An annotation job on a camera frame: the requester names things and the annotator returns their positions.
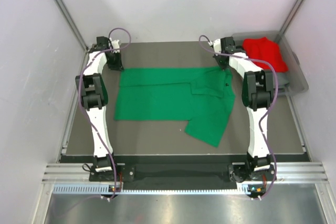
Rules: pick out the grey folded t shirt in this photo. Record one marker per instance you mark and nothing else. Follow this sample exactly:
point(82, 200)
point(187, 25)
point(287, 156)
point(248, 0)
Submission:
point(282, 81)

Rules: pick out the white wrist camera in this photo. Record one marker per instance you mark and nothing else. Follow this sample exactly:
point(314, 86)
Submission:
point(114, 45)
point(216, 45)

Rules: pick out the slotted cable duct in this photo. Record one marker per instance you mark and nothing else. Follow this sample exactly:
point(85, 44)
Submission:
point(105, 189)

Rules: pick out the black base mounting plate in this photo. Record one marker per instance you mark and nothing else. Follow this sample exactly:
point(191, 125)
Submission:
point(179, 172)

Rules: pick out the aluminium frame rail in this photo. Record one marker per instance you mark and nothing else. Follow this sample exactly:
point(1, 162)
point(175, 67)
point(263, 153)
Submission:
point(287, 173)

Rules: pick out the clear plastic bin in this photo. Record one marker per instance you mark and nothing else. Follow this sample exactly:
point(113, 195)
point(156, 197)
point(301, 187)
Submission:
point(298, 82)

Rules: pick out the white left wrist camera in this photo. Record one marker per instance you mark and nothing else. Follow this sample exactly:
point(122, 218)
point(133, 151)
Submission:
point(114, 45)

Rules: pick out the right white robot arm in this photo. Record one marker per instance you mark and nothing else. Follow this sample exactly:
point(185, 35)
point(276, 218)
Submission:
point(257, 96)

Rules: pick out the green t shirt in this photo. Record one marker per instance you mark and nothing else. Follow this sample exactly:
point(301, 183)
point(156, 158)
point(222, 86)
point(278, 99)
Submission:
point(203, 97)

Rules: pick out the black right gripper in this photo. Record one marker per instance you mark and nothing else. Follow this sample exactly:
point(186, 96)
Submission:
point(217, 56)

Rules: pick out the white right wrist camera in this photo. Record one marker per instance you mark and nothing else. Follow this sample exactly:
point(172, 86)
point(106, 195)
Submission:
point(216, 45)

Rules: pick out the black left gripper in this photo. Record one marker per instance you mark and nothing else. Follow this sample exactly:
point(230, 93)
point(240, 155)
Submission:
point(117, 66)

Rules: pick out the red folded t shirt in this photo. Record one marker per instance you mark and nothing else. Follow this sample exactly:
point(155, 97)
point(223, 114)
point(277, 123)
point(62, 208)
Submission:
point(265, 50)

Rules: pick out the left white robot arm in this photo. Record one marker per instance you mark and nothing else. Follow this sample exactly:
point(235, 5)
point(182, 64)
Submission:
point(93, 97)

